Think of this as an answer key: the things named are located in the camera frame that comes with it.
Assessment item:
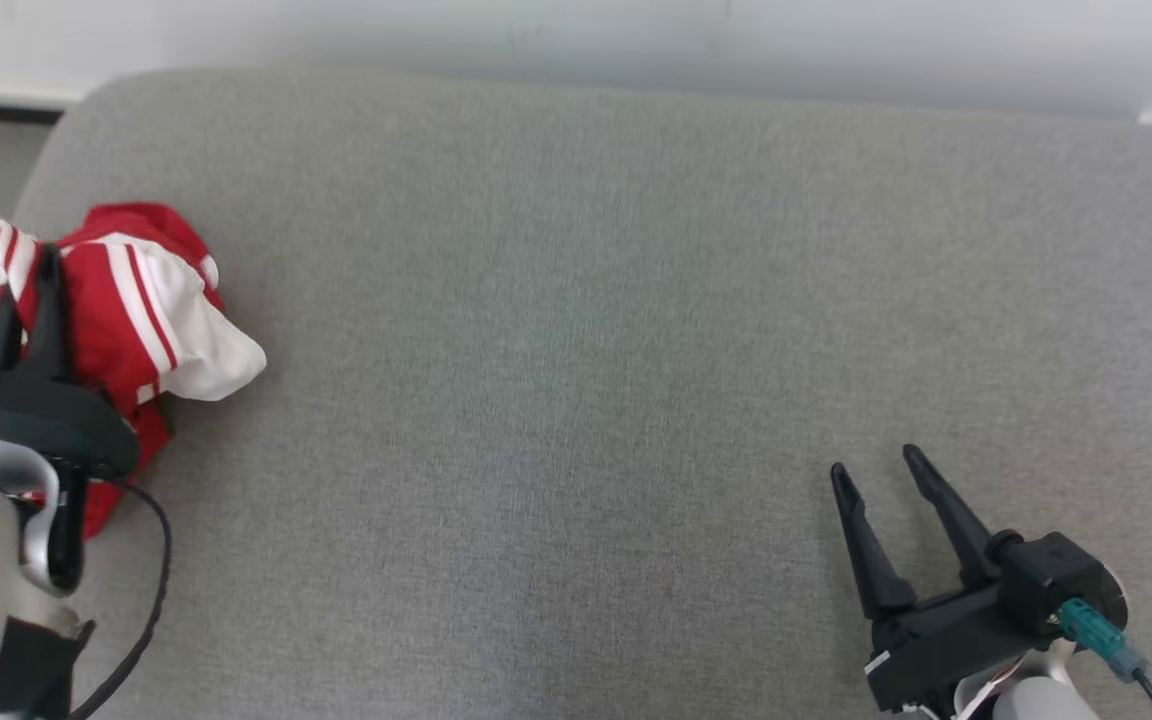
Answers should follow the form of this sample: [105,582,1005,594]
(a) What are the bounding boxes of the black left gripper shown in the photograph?
[0,244,141,481]

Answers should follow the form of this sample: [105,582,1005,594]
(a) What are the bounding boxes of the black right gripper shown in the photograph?
[830,445,1057,713]

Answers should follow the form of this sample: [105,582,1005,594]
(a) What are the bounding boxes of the red white sports jersey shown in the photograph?
[0,202,268,541]

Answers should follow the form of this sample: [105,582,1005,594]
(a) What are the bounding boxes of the grey fabric sofa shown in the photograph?
[0,62,1152,720]

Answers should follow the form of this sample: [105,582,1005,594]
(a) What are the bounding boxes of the right camera cable teal plug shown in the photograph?
[1058,598,1152,720]

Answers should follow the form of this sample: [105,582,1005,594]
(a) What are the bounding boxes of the black left gripper loop cable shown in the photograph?
[66,478,174,720]

